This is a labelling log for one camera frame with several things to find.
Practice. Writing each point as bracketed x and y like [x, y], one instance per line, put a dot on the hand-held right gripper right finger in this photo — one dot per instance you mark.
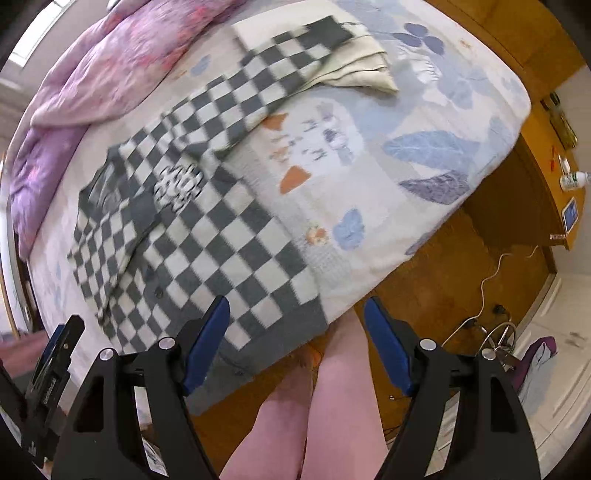
[387, 346]

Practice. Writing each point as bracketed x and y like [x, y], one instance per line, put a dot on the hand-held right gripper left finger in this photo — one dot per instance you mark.
[206, 344]

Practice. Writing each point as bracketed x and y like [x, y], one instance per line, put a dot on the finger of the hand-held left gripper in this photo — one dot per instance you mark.
[53, 369]

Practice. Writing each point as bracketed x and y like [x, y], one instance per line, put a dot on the grey white checkered sweater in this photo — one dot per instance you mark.
[207, 240]

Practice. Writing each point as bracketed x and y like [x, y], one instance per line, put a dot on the person's right leg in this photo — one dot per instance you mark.
[344, 397]

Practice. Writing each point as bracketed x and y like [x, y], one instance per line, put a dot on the person's leg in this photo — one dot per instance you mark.
[265, 438]
[344, 397]

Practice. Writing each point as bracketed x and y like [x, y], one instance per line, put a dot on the person's left leg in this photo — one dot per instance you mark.
[265, 438]

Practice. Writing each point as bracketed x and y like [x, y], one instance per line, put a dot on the purple and grey cloth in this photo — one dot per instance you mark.
[538, 374]

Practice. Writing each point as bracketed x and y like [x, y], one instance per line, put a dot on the wooden bedside cabinet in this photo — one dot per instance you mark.
[508, 203]

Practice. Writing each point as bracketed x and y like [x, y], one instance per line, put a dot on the leaf print bed sheet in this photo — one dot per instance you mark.
[415, 106]

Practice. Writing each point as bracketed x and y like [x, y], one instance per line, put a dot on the white plastic bottle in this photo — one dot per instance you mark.
[575, 180]

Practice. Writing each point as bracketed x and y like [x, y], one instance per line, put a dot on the cream folded cloth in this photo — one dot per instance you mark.
[364, 69]

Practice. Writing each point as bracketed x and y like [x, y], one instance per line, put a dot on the window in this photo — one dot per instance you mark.
[37, 32]

